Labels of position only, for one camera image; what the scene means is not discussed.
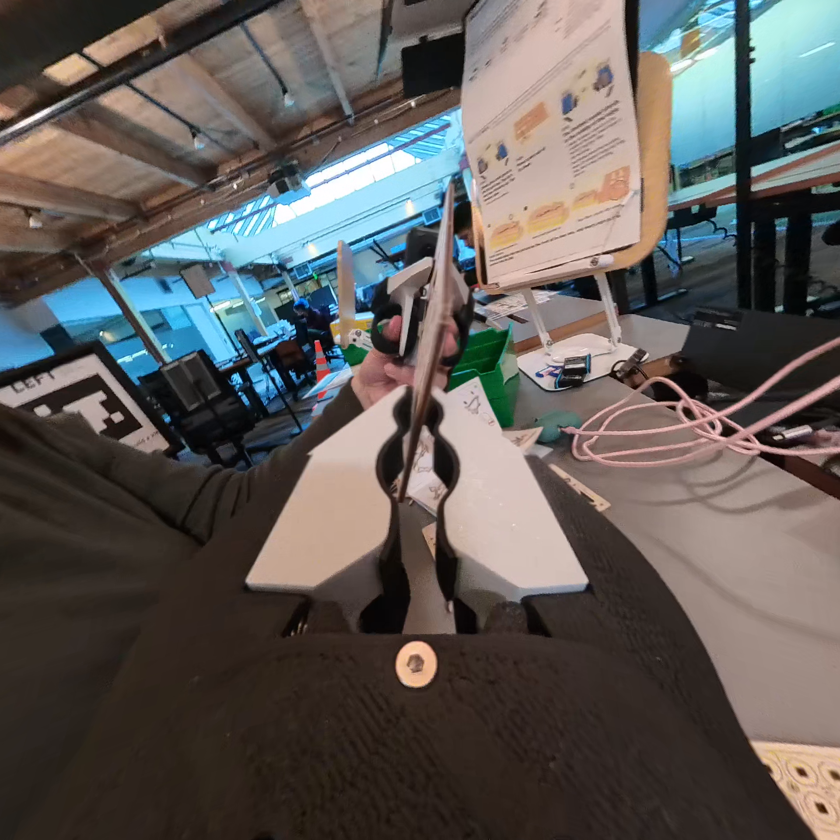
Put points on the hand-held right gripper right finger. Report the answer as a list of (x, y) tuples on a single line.
[(505, 525)]

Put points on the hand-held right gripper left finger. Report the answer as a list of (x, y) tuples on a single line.
[(328, 525)]

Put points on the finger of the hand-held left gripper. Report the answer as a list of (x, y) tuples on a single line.
[(410, 279)]

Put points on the thin wooden parts sheet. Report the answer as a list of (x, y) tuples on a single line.
[(438, 328)]

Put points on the white instruction booklet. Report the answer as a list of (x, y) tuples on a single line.
[(476, 407)]

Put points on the person's left forearm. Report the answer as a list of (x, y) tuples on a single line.
[(131, 472)]

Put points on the wooden parts sheet with wheel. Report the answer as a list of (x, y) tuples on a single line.
[(781, 761)]

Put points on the person's left hand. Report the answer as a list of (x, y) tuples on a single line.
[(377, 384)]

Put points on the bare wooden document stand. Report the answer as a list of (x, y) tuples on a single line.
[(346, 289)]

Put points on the narrow wooden strip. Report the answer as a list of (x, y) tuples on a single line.
[(581, 489)]

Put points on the green plastic bin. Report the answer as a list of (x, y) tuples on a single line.
[(485, 367)]

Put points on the orange traffic cone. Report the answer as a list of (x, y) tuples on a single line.
[(323, 374)]

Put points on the green earbuds case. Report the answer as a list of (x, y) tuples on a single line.
[(558, 426)]

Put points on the ceiling projector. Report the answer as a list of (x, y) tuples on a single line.
[(285, 182)]

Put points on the black mesh chair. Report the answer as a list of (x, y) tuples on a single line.
[(210, 407)]

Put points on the small black battery device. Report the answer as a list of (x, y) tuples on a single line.
[(574, 371)]

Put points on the black hanging box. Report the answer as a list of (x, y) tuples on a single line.
[(433, 65)]

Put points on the white and wooden document stand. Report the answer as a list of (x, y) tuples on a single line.
[(656, 164)]

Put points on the black and white tag board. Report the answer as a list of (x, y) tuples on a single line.
[(79, 394)]

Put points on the black box with white label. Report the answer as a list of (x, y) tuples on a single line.
[(774, 348)]

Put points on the background wooden desk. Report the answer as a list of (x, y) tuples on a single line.
[(754, 187)]

